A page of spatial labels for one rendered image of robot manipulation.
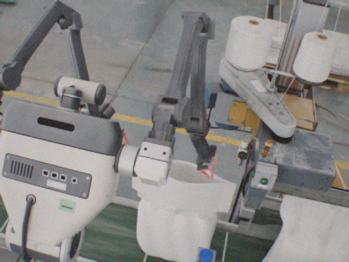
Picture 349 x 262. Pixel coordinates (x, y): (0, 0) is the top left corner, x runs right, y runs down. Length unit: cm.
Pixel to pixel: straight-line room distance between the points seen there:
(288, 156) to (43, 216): 87
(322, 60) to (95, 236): 153
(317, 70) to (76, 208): 98
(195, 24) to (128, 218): 137
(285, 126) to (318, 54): 29
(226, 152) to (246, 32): 206
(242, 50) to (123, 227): 130
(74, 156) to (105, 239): 118
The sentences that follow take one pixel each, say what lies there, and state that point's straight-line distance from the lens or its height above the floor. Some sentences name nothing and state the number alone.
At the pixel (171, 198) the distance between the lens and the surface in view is 180.
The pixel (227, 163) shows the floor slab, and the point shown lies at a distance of 329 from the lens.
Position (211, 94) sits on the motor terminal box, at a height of 130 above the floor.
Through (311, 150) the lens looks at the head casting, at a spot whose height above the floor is 134.
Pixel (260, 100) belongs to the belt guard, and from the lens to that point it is 156.
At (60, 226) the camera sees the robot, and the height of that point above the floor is 131.
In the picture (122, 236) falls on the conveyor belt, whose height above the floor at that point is 38.
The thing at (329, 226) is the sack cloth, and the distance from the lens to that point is 191.
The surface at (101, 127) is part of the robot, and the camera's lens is 112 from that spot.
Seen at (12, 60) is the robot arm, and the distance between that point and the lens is 143.
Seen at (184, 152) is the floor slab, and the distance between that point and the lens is 331.
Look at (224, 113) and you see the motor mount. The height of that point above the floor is 121.
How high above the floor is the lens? 228
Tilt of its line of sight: 41 degrees down
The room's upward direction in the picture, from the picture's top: 7 degrees clockwise
